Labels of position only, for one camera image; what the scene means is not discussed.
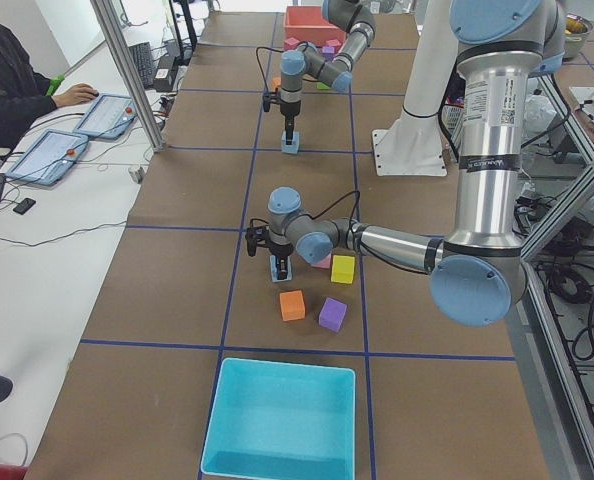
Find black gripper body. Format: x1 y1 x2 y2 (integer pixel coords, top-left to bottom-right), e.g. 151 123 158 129
279 99 301 131
268 241 293 259

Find light blue block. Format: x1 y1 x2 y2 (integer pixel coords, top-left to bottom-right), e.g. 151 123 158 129
269 256 293 283
281 131 300 155

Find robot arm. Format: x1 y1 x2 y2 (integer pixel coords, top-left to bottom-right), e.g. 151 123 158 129
246 1 566 326
264 1 376 145

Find person's hand on mouse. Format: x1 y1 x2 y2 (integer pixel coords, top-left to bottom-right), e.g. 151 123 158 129
52 83 99 108

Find light pink foam block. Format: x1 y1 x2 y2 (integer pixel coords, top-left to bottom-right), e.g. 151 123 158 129
312 254 332 269

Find orange foam block left side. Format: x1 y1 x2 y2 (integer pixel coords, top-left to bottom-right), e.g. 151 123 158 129
279 290 306 322

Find yellow foam block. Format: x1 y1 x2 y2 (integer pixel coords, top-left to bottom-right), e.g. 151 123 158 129
330 255 356 285

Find purple foam block left side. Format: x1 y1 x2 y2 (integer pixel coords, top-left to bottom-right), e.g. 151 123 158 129
318 297 348 332

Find pink plastic tray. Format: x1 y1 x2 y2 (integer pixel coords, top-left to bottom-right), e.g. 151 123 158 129
283 6 346 47

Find black keyboard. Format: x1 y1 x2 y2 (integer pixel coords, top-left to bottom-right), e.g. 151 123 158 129
128 42 155 89

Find cyan plastic bin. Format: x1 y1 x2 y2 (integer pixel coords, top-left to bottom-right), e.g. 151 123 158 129
201 358 356 479

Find blue teach pendant far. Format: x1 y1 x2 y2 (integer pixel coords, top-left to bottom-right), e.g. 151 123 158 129
73 93 136 140

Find blue teach pendant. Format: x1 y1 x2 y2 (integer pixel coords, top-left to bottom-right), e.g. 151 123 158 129
73 93 136 140
6 129 89 186

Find blue teach pendant near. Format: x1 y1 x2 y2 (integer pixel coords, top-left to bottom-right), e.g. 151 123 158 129
6 129 89 186

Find seated person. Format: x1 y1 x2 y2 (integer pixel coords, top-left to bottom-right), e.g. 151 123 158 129
0 24 57 149

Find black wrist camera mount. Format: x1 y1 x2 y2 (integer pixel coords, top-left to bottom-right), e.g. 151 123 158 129
245 225 268 257

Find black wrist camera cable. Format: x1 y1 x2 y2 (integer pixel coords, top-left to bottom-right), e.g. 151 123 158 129
306 190 363 224

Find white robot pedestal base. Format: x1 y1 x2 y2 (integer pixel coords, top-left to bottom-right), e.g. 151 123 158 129
373 0 458 177

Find aluminium frame post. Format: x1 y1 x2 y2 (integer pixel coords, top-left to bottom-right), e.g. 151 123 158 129
90 0 164 152

